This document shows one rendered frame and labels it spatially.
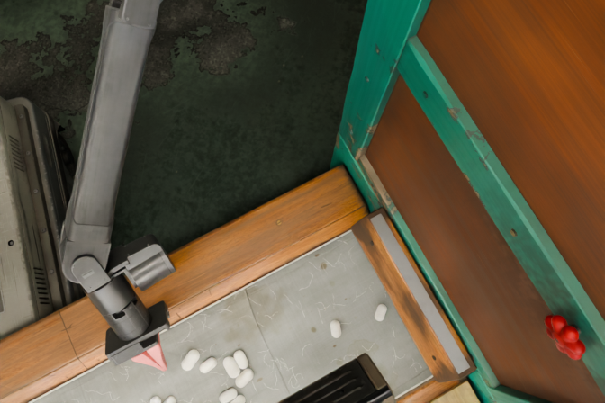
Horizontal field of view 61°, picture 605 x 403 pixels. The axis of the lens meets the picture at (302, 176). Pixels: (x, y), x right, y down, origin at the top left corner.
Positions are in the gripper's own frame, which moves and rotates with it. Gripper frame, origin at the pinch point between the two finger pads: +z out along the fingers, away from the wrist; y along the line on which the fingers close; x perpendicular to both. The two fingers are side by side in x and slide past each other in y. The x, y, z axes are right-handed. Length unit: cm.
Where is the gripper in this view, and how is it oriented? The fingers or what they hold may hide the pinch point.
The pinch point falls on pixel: (163, 364)
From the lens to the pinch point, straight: 94.0
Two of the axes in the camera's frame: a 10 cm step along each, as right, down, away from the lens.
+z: 3.5, 8.2, 4.5
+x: -3.0, -3.6, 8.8
